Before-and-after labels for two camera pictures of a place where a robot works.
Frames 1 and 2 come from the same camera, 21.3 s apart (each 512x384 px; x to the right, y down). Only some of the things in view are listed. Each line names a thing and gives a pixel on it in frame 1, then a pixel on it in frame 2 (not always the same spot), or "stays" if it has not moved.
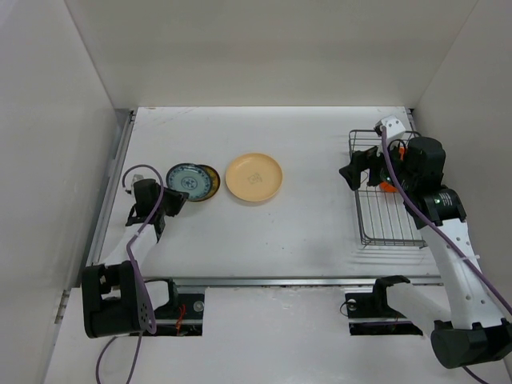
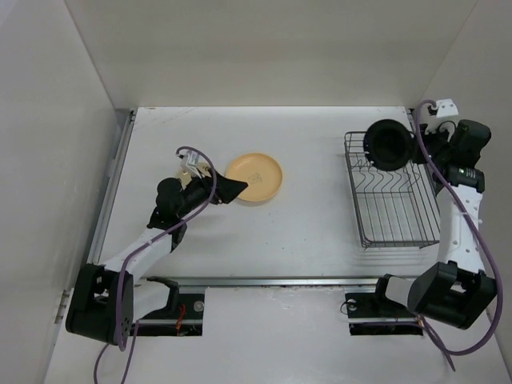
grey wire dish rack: (385, 218) stays
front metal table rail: (292, 282) stays
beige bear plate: (254, 177) stays
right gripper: (358, 162) to (441, 132)
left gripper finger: (174, 201) to (227, 190)
